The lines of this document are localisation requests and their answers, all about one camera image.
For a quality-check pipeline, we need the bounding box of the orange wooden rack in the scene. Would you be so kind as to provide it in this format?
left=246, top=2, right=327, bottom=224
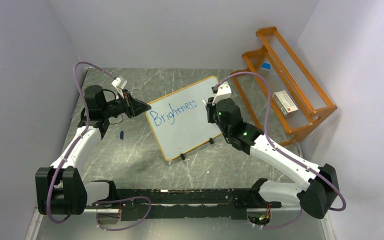
left=242, top=26, right=337, bottom=146

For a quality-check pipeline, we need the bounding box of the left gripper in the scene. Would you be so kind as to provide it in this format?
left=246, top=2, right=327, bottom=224
left=102, top=89, right=151, bottom=119

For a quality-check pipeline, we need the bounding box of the yellow framed whiteboard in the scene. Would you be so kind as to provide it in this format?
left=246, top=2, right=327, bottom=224
left=145, top=75, right=221, bottom=161

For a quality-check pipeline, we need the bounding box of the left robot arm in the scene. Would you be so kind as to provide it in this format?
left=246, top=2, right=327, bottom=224
left=35, top=85, right=151, bottom=216

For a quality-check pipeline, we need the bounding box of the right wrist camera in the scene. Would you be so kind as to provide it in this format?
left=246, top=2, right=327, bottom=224
left=212, top=82, right=232, bottom=105

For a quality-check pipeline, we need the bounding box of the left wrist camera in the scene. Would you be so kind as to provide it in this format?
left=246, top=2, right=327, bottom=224
left=111, top=76, right=128, bottom=98

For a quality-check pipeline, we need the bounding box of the white red box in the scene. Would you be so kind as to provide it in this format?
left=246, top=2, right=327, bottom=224
left=272, top=90, right=298, bottom=117

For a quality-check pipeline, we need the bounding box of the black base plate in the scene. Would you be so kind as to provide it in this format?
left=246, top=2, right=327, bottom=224
left=85, top=188, right=283, bottom=222

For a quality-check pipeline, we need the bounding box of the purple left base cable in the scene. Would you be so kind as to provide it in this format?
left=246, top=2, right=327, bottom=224
left=95, top=196, right=153, bottom=232

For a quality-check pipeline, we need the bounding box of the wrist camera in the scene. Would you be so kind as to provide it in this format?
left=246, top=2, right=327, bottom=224
left=212, top=82, right=232, bottom=105
left=111, top=76, right=128, bottom=98

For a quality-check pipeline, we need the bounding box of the aluminium rail frame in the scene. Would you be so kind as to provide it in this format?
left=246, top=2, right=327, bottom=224
left=22, top=205, right=335, bottom=240

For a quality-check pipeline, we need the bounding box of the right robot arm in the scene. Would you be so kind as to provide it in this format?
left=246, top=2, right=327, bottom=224
left=205, top=97, right=343, bottom=219

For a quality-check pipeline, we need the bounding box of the blue white small object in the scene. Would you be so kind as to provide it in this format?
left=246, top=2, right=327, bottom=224
left=261, top=62, right=272, bottom=71

